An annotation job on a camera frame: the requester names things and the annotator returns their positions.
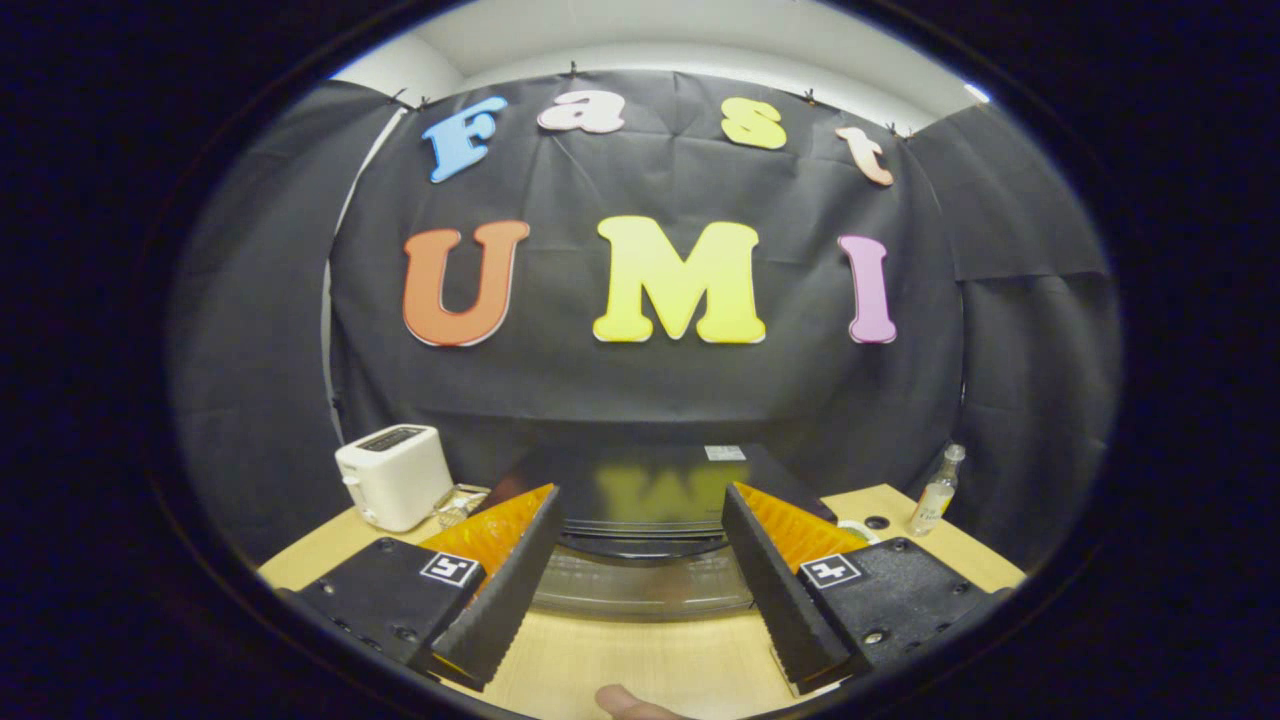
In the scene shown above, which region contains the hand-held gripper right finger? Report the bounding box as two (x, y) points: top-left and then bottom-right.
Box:
(720, 481), (1013, 698)

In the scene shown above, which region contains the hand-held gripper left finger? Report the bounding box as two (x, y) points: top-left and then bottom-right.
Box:
(275, 484), (564, 693)

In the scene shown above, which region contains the black toaster oven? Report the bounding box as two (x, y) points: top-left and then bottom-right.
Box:
(480, 443), (839, 623)

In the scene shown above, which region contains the white pop-up toaster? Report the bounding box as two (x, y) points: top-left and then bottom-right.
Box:
(334, 424), (454, 533)

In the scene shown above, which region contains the small clear glass bottle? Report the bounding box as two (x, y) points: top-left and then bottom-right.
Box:
(908, 444), (967, 538)

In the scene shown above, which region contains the small metal wire rack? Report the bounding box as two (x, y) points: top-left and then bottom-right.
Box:
(432, 484), (493, 529)

